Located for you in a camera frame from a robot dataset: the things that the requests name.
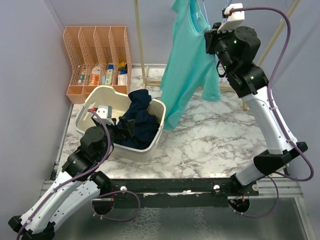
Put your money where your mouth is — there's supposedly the white blue box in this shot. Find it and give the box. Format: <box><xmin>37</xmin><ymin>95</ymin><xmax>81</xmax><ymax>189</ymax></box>
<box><xmin>118</xmin><ymin>71</ymin><xmax>128</xmax><ymax>86</ymax></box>

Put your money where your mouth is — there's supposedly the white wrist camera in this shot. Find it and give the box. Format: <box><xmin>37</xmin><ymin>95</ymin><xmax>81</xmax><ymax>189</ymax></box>
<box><xmin>91</xmin><ymin>105</ymin><xmax>116</xmax><ymax>125</ymax></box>
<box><xmin>217</xmin><ymin>3</ymin><xmax>245</xmax><ymax>33</ymax></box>

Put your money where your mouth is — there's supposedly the light blue wire hanger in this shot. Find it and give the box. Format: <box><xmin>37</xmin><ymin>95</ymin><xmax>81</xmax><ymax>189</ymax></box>
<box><xmin>225</xmin><ymin>0</ymin><xmax>233</xmax><ymax>7</ymax></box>

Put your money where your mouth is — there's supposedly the orange white packet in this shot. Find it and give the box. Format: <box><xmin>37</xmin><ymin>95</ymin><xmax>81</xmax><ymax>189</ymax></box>
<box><xmin>88</xmin><ymin>64</ymin><xmax>102</xmax><ymax>86</ymax></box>

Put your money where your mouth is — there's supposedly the orange plastic file organizer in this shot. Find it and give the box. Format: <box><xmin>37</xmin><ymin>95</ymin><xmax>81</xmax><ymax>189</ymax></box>
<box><xmin>63</xmin><ymin>26</ymin><xmax>132</xmax><ymax>104</ymax></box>

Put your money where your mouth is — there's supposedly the teal t shirt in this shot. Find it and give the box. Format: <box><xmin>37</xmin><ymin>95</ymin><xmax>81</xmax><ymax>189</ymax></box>
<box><xmin>160</xmin><ymin>0</ymin><xmax>221</xmax><ymax>130</ymax></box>

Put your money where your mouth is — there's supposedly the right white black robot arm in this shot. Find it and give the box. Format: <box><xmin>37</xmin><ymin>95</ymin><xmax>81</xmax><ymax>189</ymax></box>
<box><xmin>204</xmin><ymin>22</ymin><xmax>308</xmax><ymax>196</ymax></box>

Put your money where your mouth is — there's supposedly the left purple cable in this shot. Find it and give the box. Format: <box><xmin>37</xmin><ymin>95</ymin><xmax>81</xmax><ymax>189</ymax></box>
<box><xmin>15</xmin><ymin>108</ymin><xmax>141</xmax><ymax>240</ymax></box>

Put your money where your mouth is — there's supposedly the green white box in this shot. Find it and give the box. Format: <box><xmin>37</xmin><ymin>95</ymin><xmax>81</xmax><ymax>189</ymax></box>
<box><xmin>104</xmin><ymin>64</ymin><xmax>115</xmax><ymax>85</ymax></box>

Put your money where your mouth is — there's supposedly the yellow black sponge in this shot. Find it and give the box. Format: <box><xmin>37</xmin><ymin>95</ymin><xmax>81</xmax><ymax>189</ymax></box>
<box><xmin>118</xmin><ymin>62</ymin><xmax>127</xmax><ymax>72</ymax></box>

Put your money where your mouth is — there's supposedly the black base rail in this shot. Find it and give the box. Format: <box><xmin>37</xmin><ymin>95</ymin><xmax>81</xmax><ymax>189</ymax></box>
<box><xmin>89</xmin><ymin>171</ymin><xmax>259</xmax><ymax>209</ymax></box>

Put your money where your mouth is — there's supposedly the navy blue t shirt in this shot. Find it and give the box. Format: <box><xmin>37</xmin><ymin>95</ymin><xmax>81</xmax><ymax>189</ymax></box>
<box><xmin>114</xmin><ymin>89</ymin><xmax>160</xmax><ymax>150</ymax></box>

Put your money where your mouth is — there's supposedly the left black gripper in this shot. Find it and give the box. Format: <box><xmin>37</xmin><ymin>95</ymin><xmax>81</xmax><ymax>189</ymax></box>
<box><xmin>93</xmin><ymin>115</ymin><xmax>135</xmax><ymax>161</ymax></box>

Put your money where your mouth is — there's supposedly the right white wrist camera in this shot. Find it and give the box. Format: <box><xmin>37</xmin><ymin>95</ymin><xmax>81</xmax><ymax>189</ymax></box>
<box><xmin>217</xmin><ymin>3</ymin><xmax>245</xmax><ymax>33</ymax></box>

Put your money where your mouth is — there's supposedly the wooden clothes rack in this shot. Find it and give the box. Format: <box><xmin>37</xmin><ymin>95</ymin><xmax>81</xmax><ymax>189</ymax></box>
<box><xmin>133</xmin><ymin>0</ymin><xmax>301</xmax><ymax>111</ymax></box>

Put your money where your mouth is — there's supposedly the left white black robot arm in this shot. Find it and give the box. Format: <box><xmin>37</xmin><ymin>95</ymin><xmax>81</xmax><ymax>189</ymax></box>
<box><xmin>8</xmin><ymin>114</ymin><xmax>135</xmax><ymax>240</ymax></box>

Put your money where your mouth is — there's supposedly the small bottle in organizer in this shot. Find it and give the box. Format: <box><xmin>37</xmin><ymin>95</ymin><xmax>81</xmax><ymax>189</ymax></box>
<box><xmin>77</xmin><ymin>71</ymin><xmax>86</xmax><ymax>85</ymax></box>

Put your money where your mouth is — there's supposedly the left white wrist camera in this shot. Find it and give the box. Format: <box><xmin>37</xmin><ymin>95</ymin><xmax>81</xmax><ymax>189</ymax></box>
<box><xmin>91</xmin><ymin>105</ymin><xmax>116</xmax><ymax>125</ymax></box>

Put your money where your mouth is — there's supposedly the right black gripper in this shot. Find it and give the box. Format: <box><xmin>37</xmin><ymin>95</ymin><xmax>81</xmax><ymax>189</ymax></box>
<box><xmin>205</xmin><ymin>21</ymin><xmax>237</xmax><ymax>75</ymax></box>

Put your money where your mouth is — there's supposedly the cream plastic laundry basket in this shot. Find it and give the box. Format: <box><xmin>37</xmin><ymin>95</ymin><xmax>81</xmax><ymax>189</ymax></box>
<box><xmin>74</xmin><ymin>85</ymin><xmax>166</xmax><ymax>162</ymax></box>

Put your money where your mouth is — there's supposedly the blue hanger of teal shirt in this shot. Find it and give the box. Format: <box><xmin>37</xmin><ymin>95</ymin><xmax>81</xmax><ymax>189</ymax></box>
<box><xmin>190</xmin><ymin>0</ymin><xmax>210</xmax><ymax>35</ymax></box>

